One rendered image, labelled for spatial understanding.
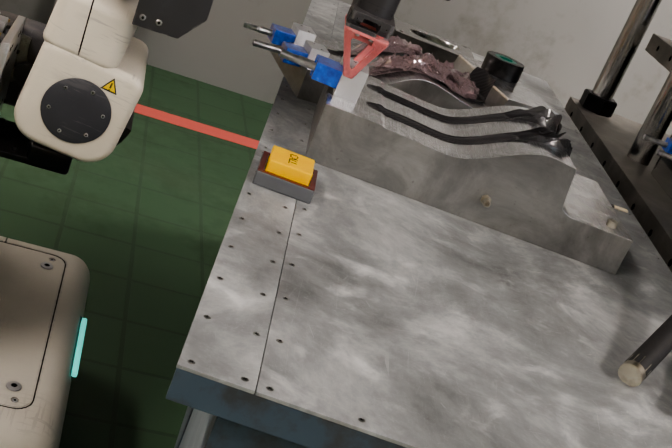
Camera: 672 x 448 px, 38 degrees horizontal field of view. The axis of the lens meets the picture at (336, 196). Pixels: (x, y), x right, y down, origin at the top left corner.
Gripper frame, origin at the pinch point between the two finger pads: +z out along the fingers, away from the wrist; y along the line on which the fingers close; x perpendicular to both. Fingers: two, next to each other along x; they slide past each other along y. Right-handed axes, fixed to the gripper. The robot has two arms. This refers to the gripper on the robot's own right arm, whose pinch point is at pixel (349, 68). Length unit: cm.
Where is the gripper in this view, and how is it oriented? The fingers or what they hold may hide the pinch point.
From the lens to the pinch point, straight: 147.5
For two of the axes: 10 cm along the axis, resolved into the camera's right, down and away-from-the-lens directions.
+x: -9.2, -3.7, -1.2
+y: 0.3, -3.6, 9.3
